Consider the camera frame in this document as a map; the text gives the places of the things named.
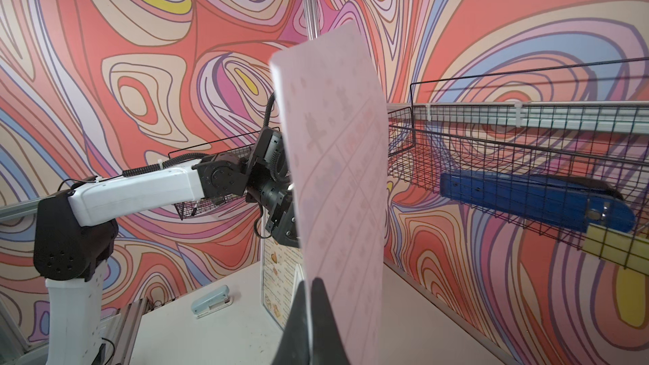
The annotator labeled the Dim Sum Inn menu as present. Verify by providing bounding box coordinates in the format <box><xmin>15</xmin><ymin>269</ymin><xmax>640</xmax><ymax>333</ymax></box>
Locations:
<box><xmin>263</xmin><ymin>235</ymin><xmax>305</xmax><ymax>323</ymax></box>

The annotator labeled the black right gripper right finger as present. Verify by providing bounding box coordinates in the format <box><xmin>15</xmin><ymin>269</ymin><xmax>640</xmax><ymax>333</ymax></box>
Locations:
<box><xmin>310</xmin><ymin>278</ymin><xmax>350</xmax><ymax>365</ymax></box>

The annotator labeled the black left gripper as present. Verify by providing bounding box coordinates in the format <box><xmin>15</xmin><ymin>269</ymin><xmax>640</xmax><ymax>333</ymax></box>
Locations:
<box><xmin>260</xmin><ymin>182</ymin><xmax>299</xmax><ymax>248</ymax></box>

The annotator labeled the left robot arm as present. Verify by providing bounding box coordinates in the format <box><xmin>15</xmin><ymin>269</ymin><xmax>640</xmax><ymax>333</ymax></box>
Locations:
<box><xmin>33</xmin><ymin>123</ymin><xmax>299</xmax><ymax>364</ymax></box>

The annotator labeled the black wire basket left wall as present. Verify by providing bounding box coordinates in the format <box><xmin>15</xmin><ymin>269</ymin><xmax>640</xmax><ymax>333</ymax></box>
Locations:
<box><xmin>174</xmin><ymin>128</ymin><xmax>282</xmax><ymax>220</ymax></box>

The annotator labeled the blue stapler in basket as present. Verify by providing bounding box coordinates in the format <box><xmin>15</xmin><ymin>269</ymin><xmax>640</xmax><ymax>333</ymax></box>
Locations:
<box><xmin>439</xmin><ymin>170</ymin><xmax>636</xmax><ymax>233</ymax></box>

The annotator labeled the yellow item in basket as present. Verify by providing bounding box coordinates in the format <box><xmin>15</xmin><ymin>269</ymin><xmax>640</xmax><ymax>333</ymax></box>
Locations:
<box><xmin>581</xmin><ymin>225</ymin><xmax>648</xmax><ymax>275</ymax></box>

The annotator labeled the black wire basket back wall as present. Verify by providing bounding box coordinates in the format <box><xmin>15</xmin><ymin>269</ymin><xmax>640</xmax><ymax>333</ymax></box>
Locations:
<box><xmin>388</xmin><ymin>57</ymin><xmax>648</xmax><ymax>251</ymax></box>

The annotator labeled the hand-drawn colourful menu sheet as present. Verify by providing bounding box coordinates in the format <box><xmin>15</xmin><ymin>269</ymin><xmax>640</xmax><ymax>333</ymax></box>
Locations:
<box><xmin>270</xmin><ymin>22</ymin><xmax>389</xmax><ymax>364</ymax></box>

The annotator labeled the black wire basket wall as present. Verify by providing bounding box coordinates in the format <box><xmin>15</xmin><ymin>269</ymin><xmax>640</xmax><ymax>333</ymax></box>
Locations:
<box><xmin>388</xmin><ymin>57</ymin><xmax>648</xmax><ymax>251</ymax></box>
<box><xmin>174</xmin><ymin>128</ymin><xmax>282</xmax><ymax>220</ymax></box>

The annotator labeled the small grey-blue eraser block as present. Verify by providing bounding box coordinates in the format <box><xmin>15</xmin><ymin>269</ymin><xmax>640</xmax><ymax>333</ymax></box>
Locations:
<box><xmin>191</xmin><ymin>285</ymin><xmax>233</xmax><ymax>319</ymax></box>

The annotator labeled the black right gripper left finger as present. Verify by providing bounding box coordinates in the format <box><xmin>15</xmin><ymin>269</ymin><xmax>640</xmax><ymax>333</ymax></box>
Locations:
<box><xmin>272</xmin><ymin>281</ymin><xmax>310</xmax><ymax>365</ymax></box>

